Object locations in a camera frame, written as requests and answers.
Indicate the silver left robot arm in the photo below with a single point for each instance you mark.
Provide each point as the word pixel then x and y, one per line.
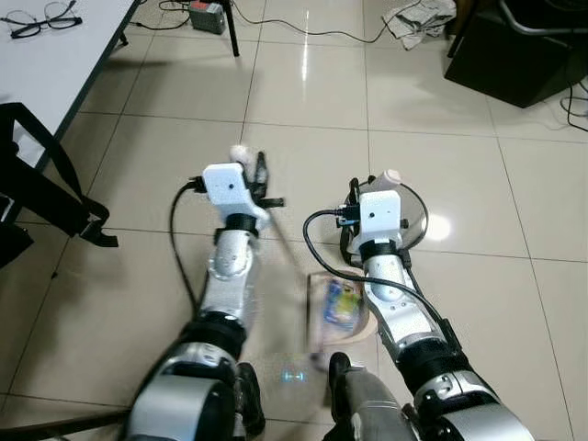
pixel 225 276

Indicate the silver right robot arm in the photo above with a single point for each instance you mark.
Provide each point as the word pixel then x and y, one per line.
pixel 404 312

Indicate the long black table leg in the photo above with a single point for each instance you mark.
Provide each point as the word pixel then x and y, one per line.
pixel 231 28

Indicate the grey power box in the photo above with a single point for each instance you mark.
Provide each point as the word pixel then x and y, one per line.
pixel 208 16

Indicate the crumpled grey cloth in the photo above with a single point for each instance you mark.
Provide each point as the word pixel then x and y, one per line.
pixel 421 20

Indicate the short black table leg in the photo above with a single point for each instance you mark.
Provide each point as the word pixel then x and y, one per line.
pixel 123 38

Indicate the black left robot leg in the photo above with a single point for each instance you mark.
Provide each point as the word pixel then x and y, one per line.
pixel 250 400

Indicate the large black box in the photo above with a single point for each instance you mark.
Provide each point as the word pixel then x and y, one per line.
pixel 514 60

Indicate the grey right robot leg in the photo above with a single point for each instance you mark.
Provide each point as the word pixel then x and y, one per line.
pixel 363 409

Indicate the grey metal tube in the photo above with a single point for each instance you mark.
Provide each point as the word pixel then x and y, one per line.
pixel 533 30

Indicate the black rimmed glasses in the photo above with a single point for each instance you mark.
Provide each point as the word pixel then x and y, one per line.
pixel 28 28

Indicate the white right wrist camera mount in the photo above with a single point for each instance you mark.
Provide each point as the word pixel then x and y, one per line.
pixel 379 213

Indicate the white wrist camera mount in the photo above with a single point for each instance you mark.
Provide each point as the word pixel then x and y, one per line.
pixel 227 188
pixel 379 213

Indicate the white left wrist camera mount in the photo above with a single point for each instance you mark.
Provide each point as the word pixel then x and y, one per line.
pixel 227 188

